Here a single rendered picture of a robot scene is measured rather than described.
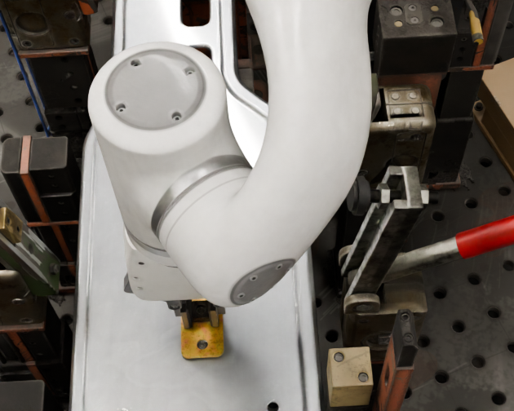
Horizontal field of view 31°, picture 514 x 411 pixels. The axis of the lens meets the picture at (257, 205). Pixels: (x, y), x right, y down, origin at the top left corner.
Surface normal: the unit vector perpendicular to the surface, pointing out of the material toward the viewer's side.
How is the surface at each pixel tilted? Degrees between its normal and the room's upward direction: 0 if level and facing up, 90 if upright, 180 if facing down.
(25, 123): 0
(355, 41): 67
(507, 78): 3
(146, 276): 89
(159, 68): 2
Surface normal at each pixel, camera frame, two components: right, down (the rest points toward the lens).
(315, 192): 0.52, 0.50
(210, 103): 0.27, -0.38
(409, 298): -0.03, -0.50
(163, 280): -0.04, 0.88
